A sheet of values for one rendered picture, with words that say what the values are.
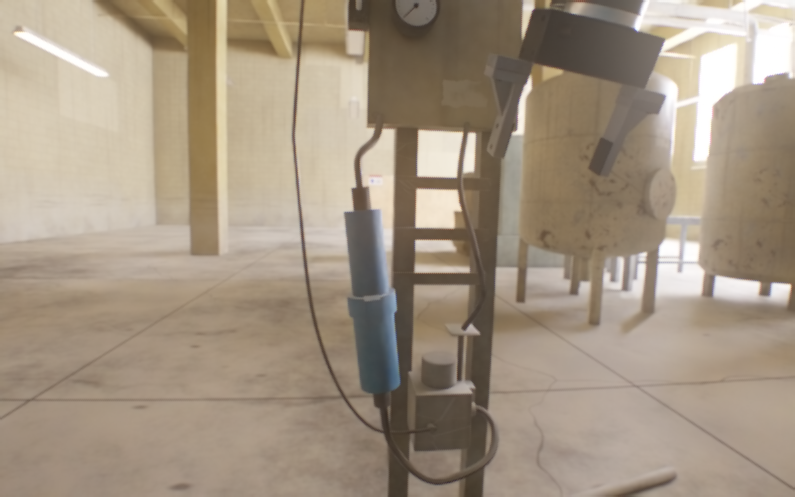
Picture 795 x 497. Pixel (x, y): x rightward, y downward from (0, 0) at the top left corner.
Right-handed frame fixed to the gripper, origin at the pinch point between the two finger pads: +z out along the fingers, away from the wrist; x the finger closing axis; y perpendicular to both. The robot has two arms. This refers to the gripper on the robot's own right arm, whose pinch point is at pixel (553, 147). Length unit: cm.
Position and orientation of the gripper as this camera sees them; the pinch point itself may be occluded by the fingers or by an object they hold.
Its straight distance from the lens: 51.4
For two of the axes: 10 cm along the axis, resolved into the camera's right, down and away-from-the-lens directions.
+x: 9.8, 1.2, 1.6
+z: -1.9, 8.6, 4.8
